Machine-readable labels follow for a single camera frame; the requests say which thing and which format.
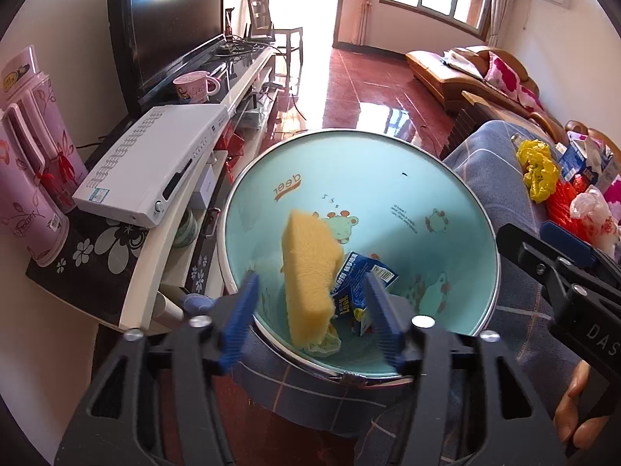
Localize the translucent plastic bag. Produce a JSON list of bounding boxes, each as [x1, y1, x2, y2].
[[569, 185, 620, 256]]

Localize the red foil snack wrapper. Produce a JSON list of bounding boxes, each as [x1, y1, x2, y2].
[[545, 174, 593, 243]]

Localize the yellow plastic bag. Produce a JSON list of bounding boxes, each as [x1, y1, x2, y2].
[[516, 140, 561, 203]]

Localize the yellow sponge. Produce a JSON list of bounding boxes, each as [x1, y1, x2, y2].
[[281, 209, 343, 348]]

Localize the light blue trash bin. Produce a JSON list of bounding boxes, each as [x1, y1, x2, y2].
[[218, 129, 501, 385]]

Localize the person's right hand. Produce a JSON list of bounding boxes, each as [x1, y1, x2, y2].
[[553, 360, 612, 450]]

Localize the blue plaid tablecloth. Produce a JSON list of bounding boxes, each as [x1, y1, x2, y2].
[[218, 129, 620, 465]]

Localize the blue LOOK milk carton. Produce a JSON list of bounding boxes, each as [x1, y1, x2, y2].
[[331, 251, 399, 337]]

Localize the white tall milk carton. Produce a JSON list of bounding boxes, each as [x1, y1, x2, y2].
[[559, 130, 620, 193]]

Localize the white TV stand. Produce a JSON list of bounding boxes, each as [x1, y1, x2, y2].
[[26, 47, 274, 331]]

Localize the brown leather long sofa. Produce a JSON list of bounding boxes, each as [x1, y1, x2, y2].
[[528, 111, 621, 158]]

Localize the pink floral pillow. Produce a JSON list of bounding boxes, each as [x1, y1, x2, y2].
[[518, 84, 546, 115], [484, 52, 521, 102]]

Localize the wooden coffee table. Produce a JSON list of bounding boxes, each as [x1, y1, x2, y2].
[[439, 90, 567, 160]]

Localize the white set-top box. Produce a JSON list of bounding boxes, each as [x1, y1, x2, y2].
[[73, 103, 228, 230]]

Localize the front pink thermos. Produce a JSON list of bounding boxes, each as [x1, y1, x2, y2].
[[1, 103, 69, 267]]

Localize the pink thermos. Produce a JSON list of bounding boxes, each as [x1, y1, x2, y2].
[[1, 45, 87, 214], [1, 103, 69, 267]]

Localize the brown leather chaise sofa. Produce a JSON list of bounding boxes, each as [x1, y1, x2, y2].
[[405, 45, 543, 117]]

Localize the wooden chair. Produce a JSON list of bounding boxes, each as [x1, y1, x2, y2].
[[246, 0, 304, 89]]

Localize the pink mug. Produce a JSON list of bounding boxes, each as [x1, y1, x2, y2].
[[173, 71, 221, 104]]

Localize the rear pink thermos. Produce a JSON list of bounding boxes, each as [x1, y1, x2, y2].
[[1, 45, 87, 214]]

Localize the black flat screen television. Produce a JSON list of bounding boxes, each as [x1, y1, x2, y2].
[[108, 0, 224, 115]]

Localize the floor power cable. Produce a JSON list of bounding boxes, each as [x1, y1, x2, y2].
[[261, 47, 312, 122]]

